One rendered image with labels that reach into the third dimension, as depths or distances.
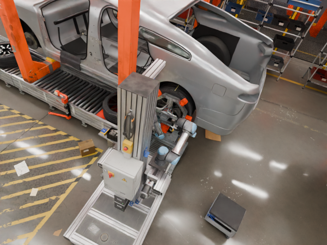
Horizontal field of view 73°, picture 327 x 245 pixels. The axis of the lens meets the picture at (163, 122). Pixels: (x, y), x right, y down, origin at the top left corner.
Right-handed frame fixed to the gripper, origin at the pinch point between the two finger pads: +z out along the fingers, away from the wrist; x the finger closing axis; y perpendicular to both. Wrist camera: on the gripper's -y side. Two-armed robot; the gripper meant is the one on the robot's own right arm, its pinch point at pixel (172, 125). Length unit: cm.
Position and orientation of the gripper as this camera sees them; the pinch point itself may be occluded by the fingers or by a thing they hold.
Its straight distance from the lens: 314.9
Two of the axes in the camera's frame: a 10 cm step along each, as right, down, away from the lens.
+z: -8.9, -4.0, 2.1
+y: 1.5, -6.9, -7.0
